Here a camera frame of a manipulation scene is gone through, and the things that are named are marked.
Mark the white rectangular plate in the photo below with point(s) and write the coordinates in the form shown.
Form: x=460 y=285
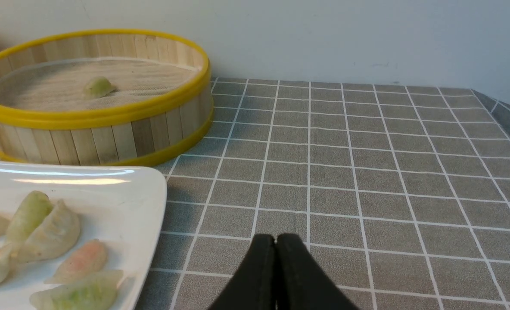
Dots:
x=123 y=207

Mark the pink dumpling right side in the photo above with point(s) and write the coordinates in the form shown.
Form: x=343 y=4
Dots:
x=88 y=259

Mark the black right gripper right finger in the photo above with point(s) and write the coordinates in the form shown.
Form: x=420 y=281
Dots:
x=301 y=283

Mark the pale translucent dumpling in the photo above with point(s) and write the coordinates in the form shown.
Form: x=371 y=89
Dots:
x=54 y=237

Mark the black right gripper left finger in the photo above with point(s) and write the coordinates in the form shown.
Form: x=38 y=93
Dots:
x=251 y=287

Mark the grey checked tablecloth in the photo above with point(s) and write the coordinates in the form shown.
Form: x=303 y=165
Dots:
x=402 y=193

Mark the white steamer liner cloth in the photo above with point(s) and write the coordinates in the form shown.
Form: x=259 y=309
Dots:
x=58 y=86

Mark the green dumpling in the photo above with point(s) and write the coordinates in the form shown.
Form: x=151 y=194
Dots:
x=97 y=87
x=29 y=215
x=97 y=291

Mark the bamboo steamer basket yellow rim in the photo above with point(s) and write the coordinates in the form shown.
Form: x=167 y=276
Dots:
x=145 y=133

